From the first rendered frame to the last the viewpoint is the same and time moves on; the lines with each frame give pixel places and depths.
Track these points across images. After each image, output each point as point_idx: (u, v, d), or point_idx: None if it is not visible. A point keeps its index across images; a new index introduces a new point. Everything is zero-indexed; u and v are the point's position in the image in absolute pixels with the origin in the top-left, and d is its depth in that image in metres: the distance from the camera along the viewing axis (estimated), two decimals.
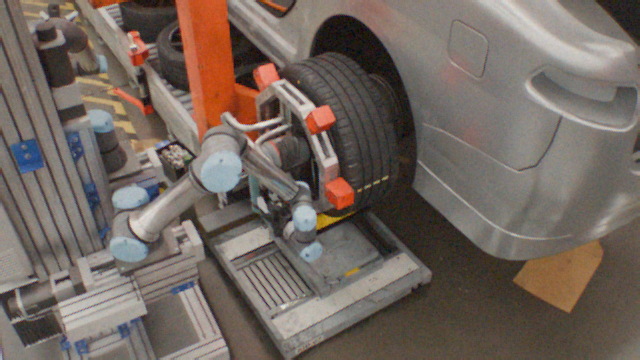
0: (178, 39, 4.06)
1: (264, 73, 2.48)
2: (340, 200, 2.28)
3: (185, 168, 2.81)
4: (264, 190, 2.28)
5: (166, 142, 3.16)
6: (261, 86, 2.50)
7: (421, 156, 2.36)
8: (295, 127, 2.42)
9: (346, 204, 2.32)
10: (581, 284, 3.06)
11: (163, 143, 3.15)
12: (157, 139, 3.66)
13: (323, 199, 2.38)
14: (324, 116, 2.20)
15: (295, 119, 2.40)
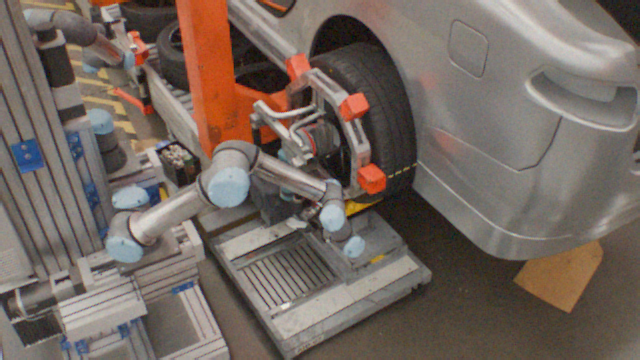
0: (178, 39, 4.06)
1: (296, 62, 2.54)
2: (373, 185, 2.34)
3: (185, 168, 2.81)
4: None
5: (166, 142, 3.16)
6: (293, 75, 2.56)
7: (421, 156, 2.36)
8: (327, 115, 2.48)
9: (378, 190, 2.38)
10: (581, 284, 3.06)
11: (163, 143, 3.15)
12: (157, 139, 3.66)
13: (355, 185, 2.44)
14: (358, 103, 2.26)
15: (327, 107, 2.46)
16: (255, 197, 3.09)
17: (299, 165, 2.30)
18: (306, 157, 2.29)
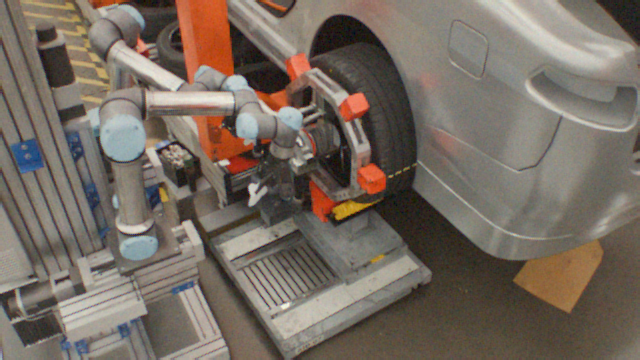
0: (178, 39, 4.06)
1: (296, 62, 2.54)
2: (373, 185, 2.34)
3: (185, 168, 2.81)
4: (299, 175, 2.34)
5: (166, 142, 3.16)
6: (293, 75, 2.56)
7: (421, 156, 2.36)
8: (327, 115, 2.48)
9: (378, 190, 2.38)
10: (581, 284, 3.06)
11: (163, 143, 3.15)
12: (157, 139, 3.66)
13: (355, 185, 2.44)
14: (358, 103, 2.26)
15: (327, 107, 2.46)
16: None
17: (299, 165, 2.30)
18: (306, 157, 2.29)
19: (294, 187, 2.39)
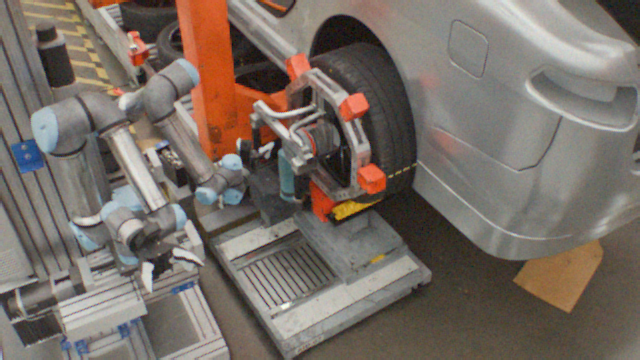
0: (178, 39, 4.06)
1: (296, 62, 2.54)
2: (373, 185, 2.34)
3: (185, 168, 2.81)
4: (299, 175, 2.34)
5: (166, 142, 3.16)
6: (293, 75, 2.56)
7: (421, 156, 2.36)
8: (327, 115, 2.48)
9: (378, 190, 2.38)
10: (581, 284, 3.06)
11: (163, 143, 3.15)
12: (157, 139, 3.66)
13: (355, 185, 2.44)
14: (358, 103, 2.26)
15: (327, 107, 2.46)
16: (255, 197, 3.09)
17: (299, 165, 2.30)
18: (306, 157, 2.29)
19: (294, 187, 2.39)
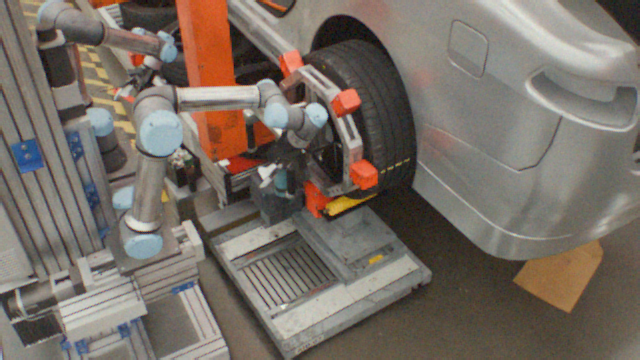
0: (178, 39, 4.06)
1: (289, 59, 2.57)
2: (365, 180, 2.36)
3: (185, 168, 2.81)
4: (292, 170, 2.36)
5: None
6: (286, 71, 2.58)
7: (421, 156, 2.36)
8: None
9: (370, 185, 2.40)
10: (581, 284, 3.06)
11: None
12: None
13: (347, 180, 2.47)
14: (350, 99, 2.28)
15: (320, 103, 2.48)
16: (255, 197, 3.09)
17: None
18: None
19: (287, 182, 2.41)
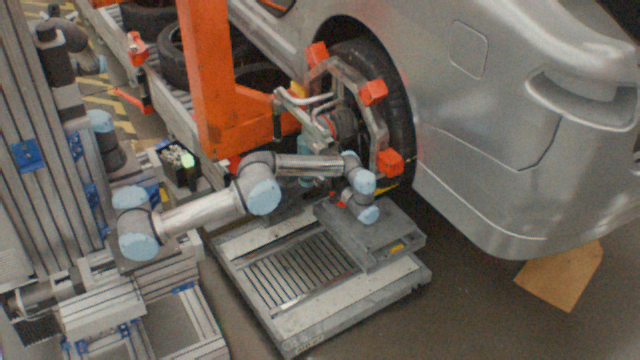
0: (178, 39, 4.06)
1: (315, 50, 2.62)
2: (392, 168, 2.42)
3: (185, 168, 2.81)
4: None
5: (166, 142, 3.16)
6: (312, 63, 2.63)
7: (421, 156, 2.36)
8: (346, 101, 2.55)
9: (396, 173, 2.45)
10: (581, 284, 3.06)
11: (163, 143, 3.15)
12: (157, 139, 3.66)
13: (373, 169, 2.52)
14: (378, 88, 2.34)
15: (347, 93, 2.53)
16: None
17: (320, 149, 2.37)
18: (327, 141, 2.36)
19: None
